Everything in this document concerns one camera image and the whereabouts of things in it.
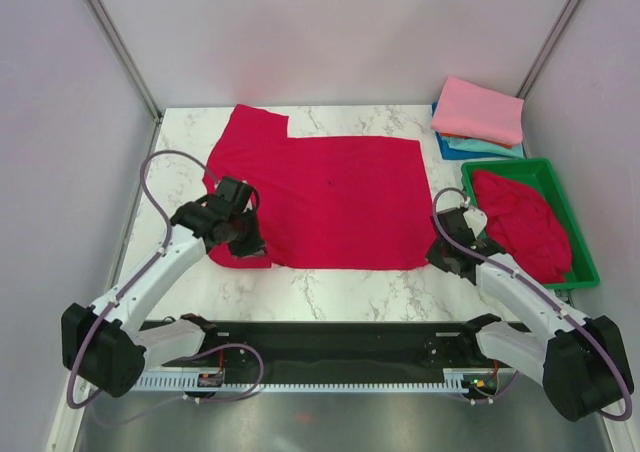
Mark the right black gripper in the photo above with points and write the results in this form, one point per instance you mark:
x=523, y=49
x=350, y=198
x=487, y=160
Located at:
x=431, y=254

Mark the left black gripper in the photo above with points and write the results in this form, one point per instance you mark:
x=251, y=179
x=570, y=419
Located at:
x=254, y=247

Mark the red t shirt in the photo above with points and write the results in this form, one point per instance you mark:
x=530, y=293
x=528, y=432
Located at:
x=351, y=202
x=524, y=224

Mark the green plastic tray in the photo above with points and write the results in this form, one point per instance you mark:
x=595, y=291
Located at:
x=539, y=174

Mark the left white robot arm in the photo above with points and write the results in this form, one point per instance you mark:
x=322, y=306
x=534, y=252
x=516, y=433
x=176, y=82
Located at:
x=105, y=342

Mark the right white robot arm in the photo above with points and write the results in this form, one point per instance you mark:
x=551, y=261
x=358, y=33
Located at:
x=580, y=362

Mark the crumpled red t shirt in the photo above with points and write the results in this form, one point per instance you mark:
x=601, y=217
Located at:
x=524, y=224

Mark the folded blue t shirt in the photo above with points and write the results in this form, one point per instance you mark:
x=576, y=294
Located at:
x=451, y=154

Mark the folded teal t shirt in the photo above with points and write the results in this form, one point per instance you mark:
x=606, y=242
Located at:
x=515, y=151

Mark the folded orange t shirt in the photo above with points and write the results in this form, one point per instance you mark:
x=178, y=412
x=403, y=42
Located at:
x=470, y=144

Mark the folded pink t shirt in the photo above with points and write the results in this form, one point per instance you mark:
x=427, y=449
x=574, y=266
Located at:
x=471, y=111

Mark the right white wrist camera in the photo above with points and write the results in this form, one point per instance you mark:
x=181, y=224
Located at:
x=475, y=219

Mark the white slotted cable duct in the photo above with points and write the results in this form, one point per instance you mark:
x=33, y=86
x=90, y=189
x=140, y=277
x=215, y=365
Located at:
x=193, y=380

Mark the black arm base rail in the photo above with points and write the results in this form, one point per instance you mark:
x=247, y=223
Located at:
x=339, y=351

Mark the left aluminium frame post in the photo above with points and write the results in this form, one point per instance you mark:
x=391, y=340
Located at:
x=115, y=40

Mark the aluminium frame post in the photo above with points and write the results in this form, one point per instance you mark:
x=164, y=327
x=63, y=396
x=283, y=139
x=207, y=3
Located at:
x=550, y=43
x=115, y=40

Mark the right aluminium frame post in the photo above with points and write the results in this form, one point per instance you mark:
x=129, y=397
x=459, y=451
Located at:
x=550, y=43

